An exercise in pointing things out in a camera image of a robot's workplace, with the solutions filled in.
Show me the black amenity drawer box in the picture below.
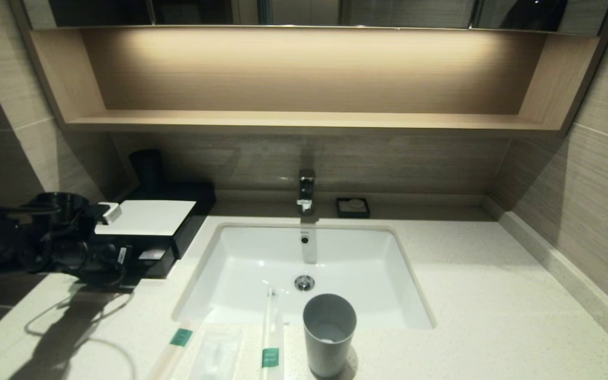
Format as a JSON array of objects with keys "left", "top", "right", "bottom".
[
  {"left": 93, "top": 182, "right": 217, "bottom": 265},
  {"left": 134, "top": 235, "right": 179, "bottom": 279}
]

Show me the wide paper pack green label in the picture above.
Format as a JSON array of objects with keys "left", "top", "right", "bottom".
[{"left": 146, "top": 318, "right": 205, "bottom": 380}]

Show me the black cylindrical cup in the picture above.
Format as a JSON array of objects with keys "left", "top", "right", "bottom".
[{"left": 129, "top": 149, "right": 166, "bottom": 193}]

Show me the clear plastic packet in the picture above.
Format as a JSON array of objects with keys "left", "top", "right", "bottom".
[{"left": 188, "top": 326, "right": 245, "bottom": 380}]

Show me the white ceramic sink basin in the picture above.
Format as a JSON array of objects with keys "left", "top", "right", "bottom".
[{"left": 172, "top": 222, "right": 435, "bottom": 330}]

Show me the slim toothbrush pack green label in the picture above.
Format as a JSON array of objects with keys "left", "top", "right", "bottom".
[{"left": 260, "top": 285, "right": 287, "bottom": 380}]

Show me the chrome faucet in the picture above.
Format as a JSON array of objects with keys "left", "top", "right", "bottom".
[{"left": 297, "top": 169, "right": 317, "bottom": 216}]

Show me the grey plastic cup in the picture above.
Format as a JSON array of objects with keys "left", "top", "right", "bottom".
[{"left": 303, "top": 293, "right": 358, "bottom": 378}]

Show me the black soap dish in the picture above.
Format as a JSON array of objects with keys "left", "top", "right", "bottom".
[{"left": 336, "top": 197, "right": 371, "bottom": 219}]

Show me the mirror cabinet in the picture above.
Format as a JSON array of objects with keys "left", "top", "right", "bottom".
[{"left": 22, "top": 0, "right": 608, "bottom": 36}]

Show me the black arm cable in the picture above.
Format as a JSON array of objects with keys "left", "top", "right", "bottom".
[{"left": 71, "top": 264, "right": 131, "bottom": 289}]

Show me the wooden wall shelf niche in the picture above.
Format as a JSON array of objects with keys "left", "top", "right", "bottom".
[{"left": 11, "top": 25, "right": 608, "bottom": 138}]

